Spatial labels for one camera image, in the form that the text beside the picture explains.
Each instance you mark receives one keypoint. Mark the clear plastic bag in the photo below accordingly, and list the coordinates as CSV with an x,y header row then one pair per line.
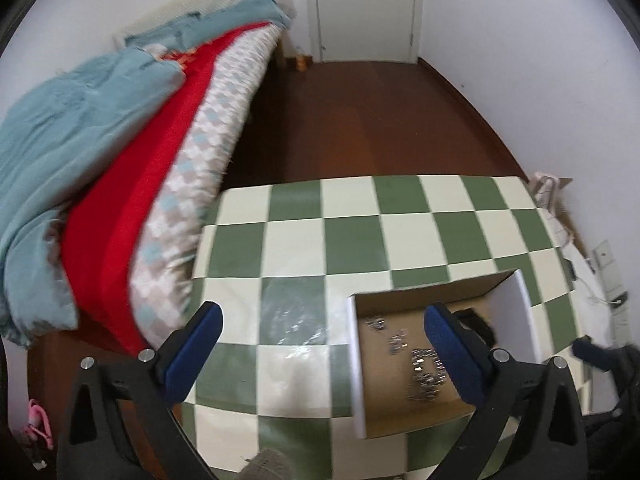
x,y
295,320

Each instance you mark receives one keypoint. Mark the pile of silver jewelry pieces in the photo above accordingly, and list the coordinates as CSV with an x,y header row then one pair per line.
x,y
424,374

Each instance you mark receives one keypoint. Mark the cardboard box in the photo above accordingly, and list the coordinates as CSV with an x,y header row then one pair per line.
x,y
395,375

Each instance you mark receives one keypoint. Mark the white door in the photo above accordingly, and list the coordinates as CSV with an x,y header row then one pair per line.
x,y
365,10

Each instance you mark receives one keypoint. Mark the grey slipper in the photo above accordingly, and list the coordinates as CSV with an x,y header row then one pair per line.
x,y
265,466

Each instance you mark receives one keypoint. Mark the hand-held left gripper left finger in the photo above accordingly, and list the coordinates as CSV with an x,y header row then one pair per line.
x,y
194,349

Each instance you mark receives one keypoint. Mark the green white checkered tablecloth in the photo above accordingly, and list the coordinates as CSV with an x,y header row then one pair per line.
x,y
310,250

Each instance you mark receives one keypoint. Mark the white wall socket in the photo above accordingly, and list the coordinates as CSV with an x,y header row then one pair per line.
x,y
619,302
602,255

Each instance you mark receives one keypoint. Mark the light blue blanket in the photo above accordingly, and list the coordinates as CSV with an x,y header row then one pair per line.
x,y
60,160

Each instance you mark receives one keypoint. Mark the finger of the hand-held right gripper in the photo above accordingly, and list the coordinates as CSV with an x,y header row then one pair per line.
x,y
584,348

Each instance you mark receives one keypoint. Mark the red blanket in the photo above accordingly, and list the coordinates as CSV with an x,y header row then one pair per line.
x,y
145,195

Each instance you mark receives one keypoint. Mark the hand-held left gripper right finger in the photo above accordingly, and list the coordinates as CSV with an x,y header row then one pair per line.
x,y
451,355

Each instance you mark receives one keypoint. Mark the diamond patterned mattress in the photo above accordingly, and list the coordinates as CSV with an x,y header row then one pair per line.
x,y
200,180

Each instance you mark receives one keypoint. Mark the pink plastic object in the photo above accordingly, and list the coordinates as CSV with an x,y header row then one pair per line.
x,y
39,425

